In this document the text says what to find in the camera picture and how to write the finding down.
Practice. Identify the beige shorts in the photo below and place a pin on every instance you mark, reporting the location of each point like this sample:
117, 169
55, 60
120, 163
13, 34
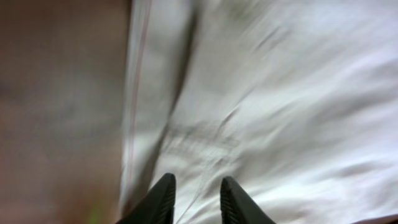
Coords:
297, 100

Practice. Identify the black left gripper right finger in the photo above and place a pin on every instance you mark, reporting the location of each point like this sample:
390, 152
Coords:
237, 207

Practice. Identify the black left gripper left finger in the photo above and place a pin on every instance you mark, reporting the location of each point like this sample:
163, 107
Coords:
157, 207

